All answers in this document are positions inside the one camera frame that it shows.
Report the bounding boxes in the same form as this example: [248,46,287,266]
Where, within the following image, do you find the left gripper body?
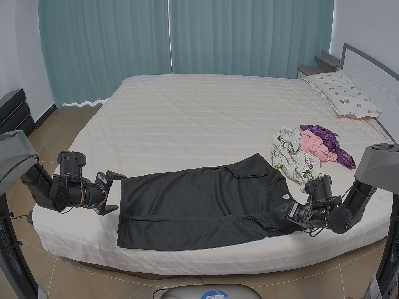
[82,171,110,216]

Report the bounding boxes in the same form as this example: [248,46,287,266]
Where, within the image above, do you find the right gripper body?
[285,202,308,225]

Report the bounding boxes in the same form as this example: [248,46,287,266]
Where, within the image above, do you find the black polo shirt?
[117,153,307,250]

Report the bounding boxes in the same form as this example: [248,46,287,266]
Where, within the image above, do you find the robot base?
[162,285,264,299]

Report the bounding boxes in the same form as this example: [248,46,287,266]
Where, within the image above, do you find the bed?
[31,43,399,276]

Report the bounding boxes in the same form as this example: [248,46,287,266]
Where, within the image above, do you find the white printed garment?
[271,127,325,194]

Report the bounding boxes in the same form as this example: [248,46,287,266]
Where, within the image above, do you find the pink garment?
[300,130,339,164]

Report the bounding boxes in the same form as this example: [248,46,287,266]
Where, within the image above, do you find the purple garment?
[300,124,356,169]

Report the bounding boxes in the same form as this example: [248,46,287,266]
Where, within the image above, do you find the black chest of drawers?
[0,88,37,136]

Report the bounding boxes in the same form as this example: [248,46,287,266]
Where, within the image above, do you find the white printed pillow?
[301,70,381,118]

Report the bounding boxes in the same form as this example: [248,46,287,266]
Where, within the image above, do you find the blue-green curtain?
[170,0,335,80]
[39,0,172,108]

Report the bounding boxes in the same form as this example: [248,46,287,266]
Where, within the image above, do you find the grey bedside table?
[298,51,340,80]

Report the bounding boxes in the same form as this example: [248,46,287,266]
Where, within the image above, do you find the black cable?
[152,276,206,299]

